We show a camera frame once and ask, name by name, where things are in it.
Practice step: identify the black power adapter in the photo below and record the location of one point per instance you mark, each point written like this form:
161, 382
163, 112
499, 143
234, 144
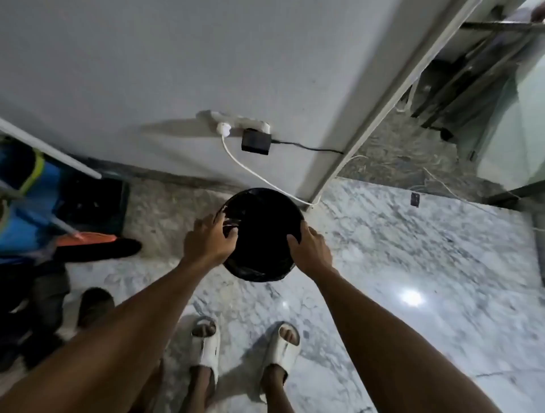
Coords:
255, 142

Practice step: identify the person's right white sandal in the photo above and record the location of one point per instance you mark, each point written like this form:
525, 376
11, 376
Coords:
281, 357

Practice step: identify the person's right forearm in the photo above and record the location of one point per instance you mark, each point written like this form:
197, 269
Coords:
383, 349

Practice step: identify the person's left hand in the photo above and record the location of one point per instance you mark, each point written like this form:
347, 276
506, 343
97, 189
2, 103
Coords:
208, 242

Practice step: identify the white plug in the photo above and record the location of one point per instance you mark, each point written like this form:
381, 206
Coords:
224, 129

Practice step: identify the person's white sandal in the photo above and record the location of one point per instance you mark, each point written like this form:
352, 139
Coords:
281, 357
208, 353

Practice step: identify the black crate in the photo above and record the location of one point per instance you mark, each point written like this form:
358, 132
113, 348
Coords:
98, 204

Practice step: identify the person's left forearm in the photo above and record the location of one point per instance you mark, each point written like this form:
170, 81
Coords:
106, 340

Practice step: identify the black bin with liner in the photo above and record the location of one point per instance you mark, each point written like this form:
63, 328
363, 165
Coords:
264, 229

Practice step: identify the black metal frame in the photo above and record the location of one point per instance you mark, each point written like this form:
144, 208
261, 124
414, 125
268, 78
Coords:
489, 26

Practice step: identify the person's left white sandal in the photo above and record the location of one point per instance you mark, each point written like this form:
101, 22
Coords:
208, 353

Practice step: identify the grey metal door frame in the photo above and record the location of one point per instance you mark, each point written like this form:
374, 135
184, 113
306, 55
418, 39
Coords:
383, 110

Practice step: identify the orange flat object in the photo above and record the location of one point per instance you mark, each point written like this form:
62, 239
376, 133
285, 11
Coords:
85, 239

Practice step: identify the glass panel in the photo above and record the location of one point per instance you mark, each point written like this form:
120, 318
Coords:
519, 140

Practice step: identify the white power strip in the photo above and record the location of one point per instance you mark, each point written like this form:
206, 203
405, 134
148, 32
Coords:
238, 121

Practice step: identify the person's right hand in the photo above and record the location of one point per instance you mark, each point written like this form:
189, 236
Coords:
313, 255

